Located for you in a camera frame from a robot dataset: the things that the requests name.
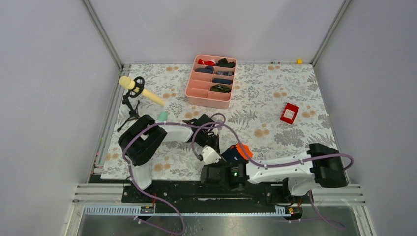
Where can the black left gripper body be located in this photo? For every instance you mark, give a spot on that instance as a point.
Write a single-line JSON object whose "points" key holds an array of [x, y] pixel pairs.
{"points": [[212, 140]]}

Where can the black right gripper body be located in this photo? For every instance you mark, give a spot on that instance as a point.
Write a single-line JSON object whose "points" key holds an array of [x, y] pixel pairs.
{"points": [[219, 164]]}

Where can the navy orange boxer underwear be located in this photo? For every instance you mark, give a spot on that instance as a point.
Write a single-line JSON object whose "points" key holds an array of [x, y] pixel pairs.
{"points": [[237, 152]]}

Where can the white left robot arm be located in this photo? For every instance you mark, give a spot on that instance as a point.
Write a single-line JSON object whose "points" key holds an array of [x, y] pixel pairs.
{"points": [[140, 142]]}

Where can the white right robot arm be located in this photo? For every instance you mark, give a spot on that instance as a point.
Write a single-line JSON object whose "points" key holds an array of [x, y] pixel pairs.
{"points": [[299, 173]]}

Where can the mint green microphone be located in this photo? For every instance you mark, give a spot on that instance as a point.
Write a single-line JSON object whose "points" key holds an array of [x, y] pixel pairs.
{"points": [[163, 116]]}

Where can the olive green rolled garment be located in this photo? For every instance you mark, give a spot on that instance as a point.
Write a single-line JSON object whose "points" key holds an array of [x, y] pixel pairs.
{"points": [[220, 88]]}

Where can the pink compartment organizer box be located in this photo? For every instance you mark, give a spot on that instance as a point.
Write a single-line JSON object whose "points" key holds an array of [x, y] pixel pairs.
{"points": [[198, 87]]}

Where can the blue rolled garment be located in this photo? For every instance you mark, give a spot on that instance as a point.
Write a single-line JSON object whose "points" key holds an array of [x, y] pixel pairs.
{"points": [[222, 81]]}

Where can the navy rolled garment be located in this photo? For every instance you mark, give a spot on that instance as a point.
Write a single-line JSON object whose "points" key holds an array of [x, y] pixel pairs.
{"points": [[207, 69]]}

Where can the striped rolled garment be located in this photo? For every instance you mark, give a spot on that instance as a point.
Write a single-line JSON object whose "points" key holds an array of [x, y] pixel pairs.
{"points": [[225, 73]]}

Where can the red rolled garment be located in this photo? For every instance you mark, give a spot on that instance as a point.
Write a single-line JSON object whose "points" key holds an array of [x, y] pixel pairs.
{"points": [[206, 62]]}

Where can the black rolled garment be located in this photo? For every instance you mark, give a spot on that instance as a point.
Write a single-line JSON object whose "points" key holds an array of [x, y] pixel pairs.
{"points": [[225, 63]]}

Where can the floral table mat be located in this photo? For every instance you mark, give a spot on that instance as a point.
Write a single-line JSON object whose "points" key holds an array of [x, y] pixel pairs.
{"points": [[260, 95]]}

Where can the black tripod microphone stand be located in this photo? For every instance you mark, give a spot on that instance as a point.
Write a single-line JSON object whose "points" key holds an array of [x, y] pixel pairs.
{"points": [[133, 112]]}

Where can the yellow microphone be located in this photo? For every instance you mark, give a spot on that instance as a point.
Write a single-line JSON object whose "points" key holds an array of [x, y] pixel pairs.
{"points": [[136, 87]]}

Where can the red small box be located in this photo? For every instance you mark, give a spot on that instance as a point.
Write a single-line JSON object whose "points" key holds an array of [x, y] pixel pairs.
{"points": [[289, 113]]}

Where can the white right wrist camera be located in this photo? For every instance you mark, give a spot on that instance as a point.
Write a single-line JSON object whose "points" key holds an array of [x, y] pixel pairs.
{"points": [[209, 155]]}

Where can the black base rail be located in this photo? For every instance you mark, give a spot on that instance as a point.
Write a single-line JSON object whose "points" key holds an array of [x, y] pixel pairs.
{"points": [[194, 197]]}

